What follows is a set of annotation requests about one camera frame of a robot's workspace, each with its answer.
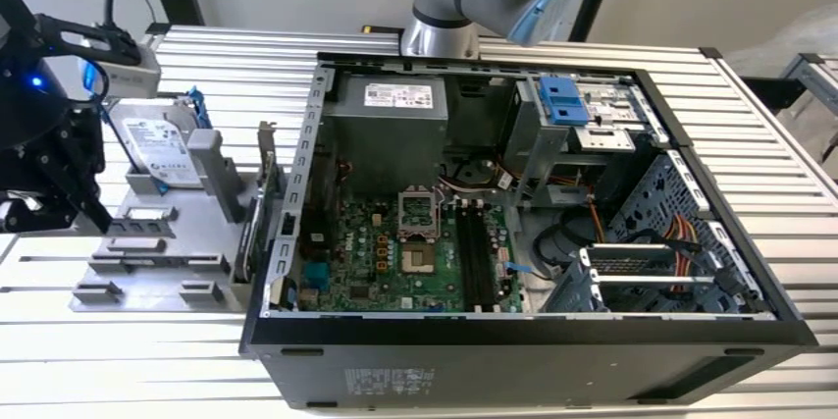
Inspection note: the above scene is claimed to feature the graphics card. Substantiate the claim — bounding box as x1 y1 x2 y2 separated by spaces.
232 119 287 288

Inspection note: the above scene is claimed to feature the orange power wire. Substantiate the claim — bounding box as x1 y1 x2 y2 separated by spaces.
586 195 609 243

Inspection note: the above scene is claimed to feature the hard disk in blue carrier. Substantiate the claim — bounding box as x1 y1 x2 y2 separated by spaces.
102 86 215 192

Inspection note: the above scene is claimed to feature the green motherboard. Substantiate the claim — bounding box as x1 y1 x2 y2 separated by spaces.
298 187 525 315

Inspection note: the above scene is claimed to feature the black case fan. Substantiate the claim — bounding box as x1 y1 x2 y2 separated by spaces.
307 141 342 243

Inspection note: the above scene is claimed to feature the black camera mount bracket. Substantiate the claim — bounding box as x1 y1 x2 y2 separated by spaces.
0 0 143 67

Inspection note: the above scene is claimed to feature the grey metal side table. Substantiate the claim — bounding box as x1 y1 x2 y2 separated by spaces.
778 53 838 165

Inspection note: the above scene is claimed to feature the metal socket cover frame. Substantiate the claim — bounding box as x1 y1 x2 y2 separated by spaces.
396 184 439 239

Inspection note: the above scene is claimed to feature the black open PC case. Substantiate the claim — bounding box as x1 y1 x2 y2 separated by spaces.
239 48 821 411

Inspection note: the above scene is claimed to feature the grey plastic parts rack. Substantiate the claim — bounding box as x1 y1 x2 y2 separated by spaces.
69 131 290 315

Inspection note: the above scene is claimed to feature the grey power supply unit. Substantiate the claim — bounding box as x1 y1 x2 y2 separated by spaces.
323 73 451 194

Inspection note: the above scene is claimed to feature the blue plastic drive latch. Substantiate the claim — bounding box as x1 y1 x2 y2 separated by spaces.
539 74 586 127

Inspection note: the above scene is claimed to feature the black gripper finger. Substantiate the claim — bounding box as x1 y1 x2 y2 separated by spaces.
64 108 107 195
0 117 114 237

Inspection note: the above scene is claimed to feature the CPU socket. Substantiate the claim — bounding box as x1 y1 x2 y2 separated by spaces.
398 239 439 277

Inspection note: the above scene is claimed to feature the orange yellow red wire bundle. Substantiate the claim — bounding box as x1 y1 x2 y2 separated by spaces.
662 215 706 292

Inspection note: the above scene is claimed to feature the black motherboard RAM slot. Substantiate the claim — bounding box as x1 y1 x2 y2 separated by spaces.
463 198 486 313
455 198 476 313
472 198 495 313

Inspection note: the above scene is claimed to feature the black cable loop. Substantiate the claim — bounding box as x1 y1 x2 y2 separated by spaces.
533 215 594 279

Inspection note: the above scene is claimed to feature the perforated metal disk bay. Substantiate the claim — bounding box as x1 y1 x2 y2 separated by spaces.
542 240 771 315

